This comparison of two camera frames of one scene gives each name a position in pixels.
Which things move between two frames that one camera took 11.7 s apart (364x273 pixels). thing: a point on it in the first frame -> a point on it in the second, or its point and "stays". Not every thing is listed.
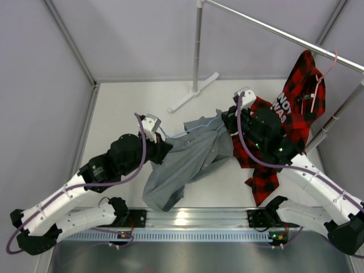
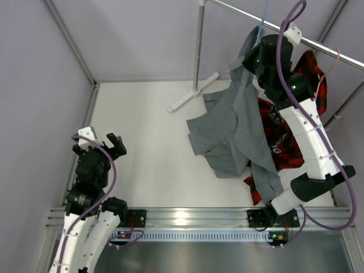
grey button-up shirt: [205, 145] -> [234, 133]
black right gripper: [230, 118] -> [248, 62]
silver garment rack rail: [348, 62] stays
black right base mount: [257, 218] stays
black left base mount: [136, 218] stays
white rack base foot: [191, 94] stays
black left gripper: [161, 148] -> [118, 149]
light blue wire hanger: [193, 129] -> [261, 30]
